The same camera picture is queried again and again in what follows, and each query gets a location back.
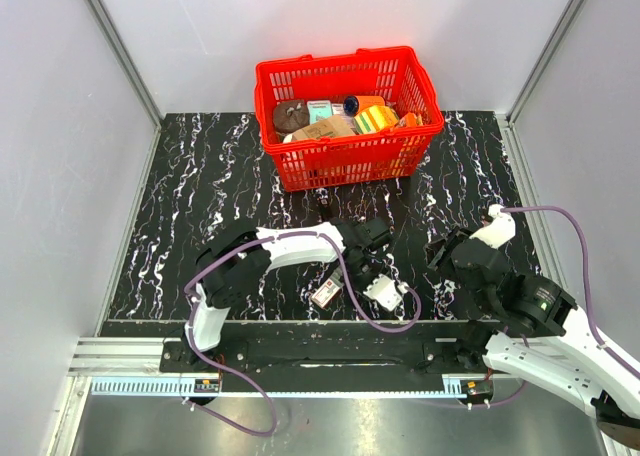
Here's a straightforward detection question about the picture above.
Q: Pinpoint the red plastic shopping basket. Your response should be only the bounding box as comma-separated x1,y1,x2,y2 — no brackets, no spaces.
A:
254,46,444,191

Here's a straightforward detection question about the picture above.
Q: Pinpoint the brown round muffin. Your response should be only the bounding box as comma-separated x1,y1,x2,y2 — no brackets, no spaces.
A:
272,99,310,134

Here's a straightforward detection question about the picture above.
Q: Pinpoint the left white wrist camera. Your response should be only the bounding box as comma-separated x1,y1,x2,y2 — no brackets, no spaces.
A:
363,274,409,312

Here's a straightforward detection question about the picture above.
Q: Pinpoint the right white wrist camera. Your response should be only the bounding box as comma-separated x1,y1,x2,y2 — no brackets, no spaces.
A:
470,204,516,249

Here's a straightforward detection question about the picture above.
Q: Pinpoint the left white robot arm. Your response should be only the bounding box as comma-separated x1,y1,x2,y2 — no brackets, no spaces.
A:
181,218,402,372

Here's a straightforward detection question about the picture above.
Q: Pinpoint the orange snack packet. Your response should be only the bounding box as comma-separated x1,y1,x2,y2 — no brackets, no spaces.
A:
396,112,423,128

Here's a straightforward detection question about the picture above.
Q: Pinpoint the staple box red white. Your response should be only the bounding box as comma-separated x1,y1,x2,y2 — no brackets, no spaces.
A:
310,268,344,309

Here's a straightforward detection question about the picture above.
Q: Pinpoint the purple cable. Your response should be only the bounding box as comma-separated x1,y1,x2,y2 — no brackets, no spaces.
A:
414,204,640,410
182,230,422,437

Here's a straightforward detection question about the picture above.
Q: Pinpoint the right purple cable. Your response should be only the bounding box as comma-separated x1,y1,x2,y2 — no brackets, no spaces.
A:
414,204,640,410

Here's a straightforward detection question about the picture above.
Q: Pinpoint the brown cardboard box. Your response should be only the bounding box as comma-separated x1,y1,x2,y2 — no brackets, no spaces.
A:
291,115,356,142

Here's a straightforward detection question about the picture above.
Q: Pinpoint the orange bottle blue cap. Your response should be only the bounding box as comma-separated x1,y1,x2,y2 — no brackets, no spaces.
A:
343,95,386,117

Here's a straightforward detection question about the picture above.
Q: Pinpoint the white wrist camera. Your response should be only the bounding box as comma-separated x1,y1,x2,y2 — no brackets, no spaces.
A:
363,274,409,312
470,204,516,249

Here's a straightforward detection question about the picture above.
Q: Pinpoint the teal small carton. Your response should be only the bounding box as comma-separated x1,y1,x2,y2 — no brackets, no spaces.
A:
307,100,333,124

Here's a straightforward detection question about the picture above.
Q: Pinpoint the yellow green sponge pack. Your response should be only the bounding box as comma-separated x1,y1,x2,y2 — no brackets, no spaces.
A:
354,105,399,134

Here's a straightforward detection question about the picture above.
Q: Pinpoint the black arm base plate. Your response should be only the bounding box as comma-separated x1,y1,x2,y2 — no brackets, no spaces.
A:
159,319,516,395

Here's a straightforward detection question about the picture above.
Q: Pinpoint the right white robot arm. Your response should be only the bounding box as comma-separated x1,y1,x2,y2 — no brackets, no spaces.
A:
427,228,639,450

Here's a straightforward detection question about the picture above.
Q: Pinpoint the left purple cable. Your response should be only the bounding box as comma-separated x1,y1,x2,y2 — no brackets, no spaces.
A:
182,230,422,437

